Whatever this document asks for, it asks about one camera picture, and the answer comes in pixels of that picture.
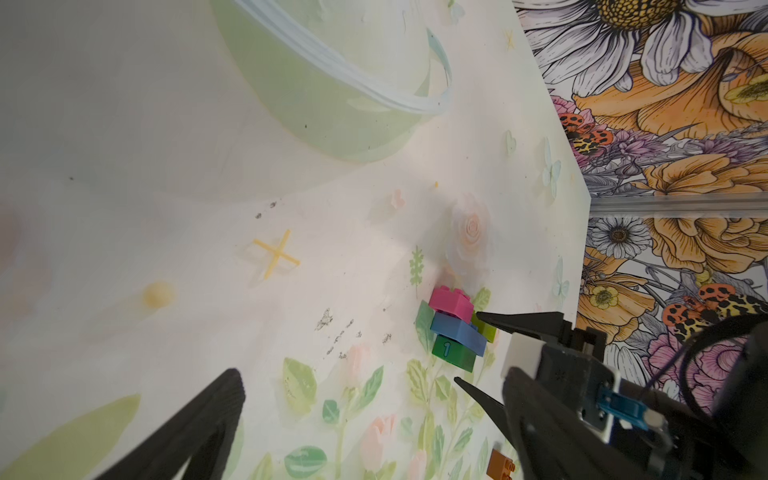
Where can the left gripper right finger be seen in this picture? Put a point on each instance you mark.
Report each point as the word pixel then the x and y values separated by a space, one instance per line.
pixel 550 441

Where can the orange lego brick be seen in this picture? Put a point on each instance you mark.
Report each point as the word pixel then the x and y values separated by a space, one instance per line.
pixel 500 467

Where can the lime green lego brick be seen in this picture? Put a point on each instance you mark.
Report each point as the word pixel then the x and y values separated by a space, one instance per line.
pixel 488 331

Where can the light blue long lego brick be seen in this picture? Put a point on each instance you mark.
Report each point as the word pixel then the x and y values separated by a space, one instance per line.
pixel 459 331

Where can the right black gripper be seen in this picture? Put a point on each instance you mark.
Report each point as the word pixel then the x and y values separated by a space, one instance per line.
pixel 585 348

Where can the pink lego brick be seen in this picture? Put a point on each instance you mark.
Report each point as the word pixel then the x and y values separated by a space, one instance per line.
pixel 453 302

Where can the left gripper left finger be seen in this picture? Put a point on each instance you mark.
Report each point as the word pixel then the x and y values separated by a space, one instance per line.
pixel 196 441

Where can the clear glass bowl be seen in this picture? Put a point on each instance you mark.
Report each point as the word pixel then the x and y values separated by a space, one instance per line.
pixel 353 79

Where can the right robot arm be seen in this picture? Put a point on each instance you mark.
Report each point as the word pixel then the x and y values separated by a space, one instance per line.
pixel 725 441

